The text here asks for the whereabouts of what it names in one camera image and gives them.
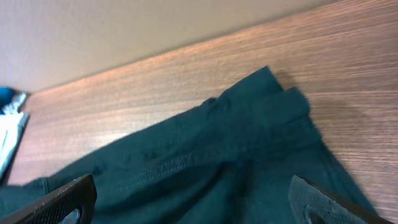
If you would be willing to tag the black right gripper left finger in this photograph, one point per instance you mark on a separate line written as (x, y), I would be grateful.
(74, 202)

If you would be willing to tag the light blue denim shorts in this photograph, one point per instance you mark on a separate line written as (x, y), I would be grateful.
(13, 123)

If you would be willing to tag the black shorts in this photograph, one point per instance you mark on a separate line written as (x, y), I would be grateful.
(229, 160)

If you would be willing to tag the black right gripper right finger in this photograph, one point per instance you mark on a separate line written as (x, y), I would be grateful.
(312, 204)

